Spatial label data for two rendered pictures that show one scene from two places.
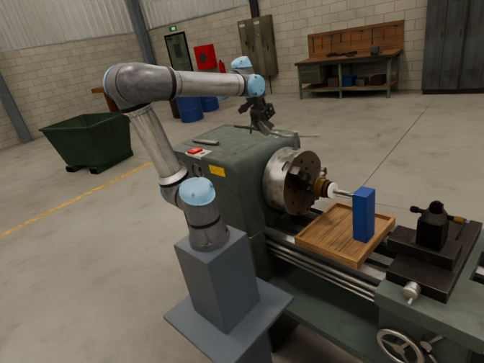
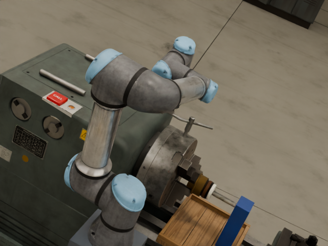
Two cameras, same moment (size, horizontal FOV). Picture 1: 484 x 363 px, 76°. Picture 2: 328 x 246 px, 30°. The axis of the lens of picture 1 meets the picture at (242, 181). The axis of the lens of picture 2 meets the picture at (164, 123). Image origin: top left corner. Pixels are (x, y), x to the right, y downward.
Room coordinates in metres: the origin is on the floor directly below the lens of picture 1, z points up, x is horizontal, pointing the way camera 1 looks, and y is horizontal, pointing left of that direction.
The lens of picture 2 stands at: (-0.25, 1.06, 2.46)
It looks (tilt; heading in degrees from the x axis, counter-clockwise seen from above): 30 degrees down; 323
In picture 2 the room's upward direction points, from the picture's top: 22 degrees clockwise
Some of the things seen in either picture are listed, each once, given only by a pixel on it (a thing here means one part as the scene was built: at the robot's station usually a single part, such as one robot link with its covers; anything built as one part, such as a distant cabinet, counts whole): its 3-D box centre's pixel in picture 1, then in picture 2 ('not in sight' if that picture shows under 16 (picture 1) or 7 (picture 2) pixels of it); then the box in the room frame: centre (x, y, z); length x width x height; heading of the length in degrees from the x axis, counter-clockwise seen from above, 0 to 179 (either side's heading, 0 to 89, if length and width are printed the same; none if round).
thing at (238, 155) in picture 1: (235, 171); (81, 126); (1.63, 0.02, 1.06); 0.59 x 0.48 x 0.39; 40
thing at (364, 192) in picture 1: (364, 214); (234, 224); (1.07, -0.47, 1.00); 0.08 x 0.06 x 0.23; 130
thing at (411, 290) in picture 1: (410, 293); not in sight; (0.69, -0.45, 0.95); 0.07 x 0.04 x 0.04; 130
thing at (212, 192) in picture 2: (344, 193); (223, 198); (1.14, -0.42, 1.08); 0.13 x 0.07 x 0.07; 40
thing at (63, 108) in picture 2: (199, 157); (60, 108); (1.52, 0.19, 1.23); 0.13 x 0.08 x 0.06; 40
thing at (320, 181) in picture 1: (322, 187); (199, 185); (1.22, -0.35, 1.08); 0.09 x 0.09 x 0.09; 40
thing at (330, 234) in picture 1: (345, 230); (205, 233); (1.14, -0.42, 0.88); 0.36 x 0.30 x 0.04; 130
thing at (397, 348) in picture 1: (420, 338); not in sight; (0.68, -0.50, 0.73); 0.27 x 0.12 x 0.27; 40
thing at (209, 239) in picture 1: (207, 227); (114, 227); (0.97, 0.16, 1.15); 0.15 x 0.15 x 0.10
